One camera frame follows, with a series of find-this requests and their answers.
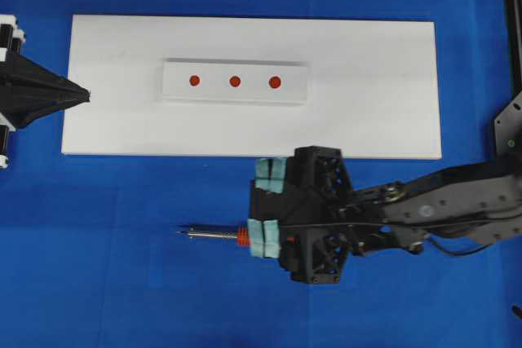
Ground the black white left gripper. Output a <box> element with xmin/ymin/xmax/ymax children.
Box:
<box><xmin>1</xmin><ymin>14</ymin><xmax>90</xmax><ymax>169</ymax></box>

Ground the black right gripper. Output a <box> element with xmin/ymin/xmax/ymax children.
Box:
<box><xmin>246</xmin><ymin>145</ymin><xmax>392</xmax><ymax>285</ymax></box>

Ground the red handled soldering iron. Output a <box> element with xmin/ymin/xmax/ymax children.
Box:
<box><xmin>175</xmin><ymin>223</ymin><xmax>297</xmax><ymax>248</ymax></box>

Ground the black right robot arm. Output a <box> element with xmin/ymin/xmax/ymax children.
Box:
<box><xmin>247</xmin><ymin>147</ymin><xmax>521</xmax><ymax>284</ymax></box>

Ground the small white raised block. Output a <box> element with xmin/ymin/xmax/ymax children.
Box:
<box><xmin>161</xmin><ymin>59</ymin><xmax>309</xmax><ymax>106</ymax></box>

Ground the large white foam board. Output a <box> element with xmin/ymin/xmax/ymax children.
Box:
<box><xmin>62</xmin><ymin>15</ymin><xmax>442</xmax><ymax>159</ymax></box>

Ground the blue table cloth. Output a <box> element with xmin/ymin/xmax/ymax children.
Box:
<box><xmin>1</xmin><ymin>0</ymin><xmax>521</xmax><ymax>347</ymax></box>

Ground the black soldering iron cable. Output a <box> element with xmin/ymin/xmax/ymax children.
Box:
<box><xmin>276</xmin><ymin>221</ymin><xmax>497</xmax><ymax>258</ymax></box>

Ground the black aluminium frame rail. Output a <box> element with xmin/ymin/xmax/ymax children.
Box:
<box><xmin>504</xmin><ymin>0</ymin><xmax>521</xmax><ymax>97</ymax></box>

